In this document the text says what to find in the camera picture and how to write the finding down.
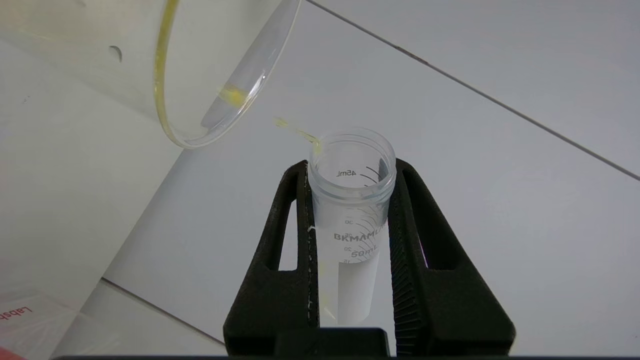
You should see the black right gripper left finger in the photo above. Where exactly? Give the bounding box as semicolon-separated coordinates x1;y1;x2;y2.
223;159;321;357

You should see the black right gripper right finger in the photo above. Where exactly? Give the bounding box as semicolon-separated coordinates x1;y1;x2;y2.
387;158;517;357

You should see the test tube with yellow liquid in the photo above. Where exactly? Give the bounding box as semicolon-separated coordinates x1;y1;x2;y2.
307;127;398;325

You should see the clear glass beaker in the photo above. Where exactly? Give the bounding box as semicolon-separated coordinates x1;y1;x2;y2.
0;0;302;150

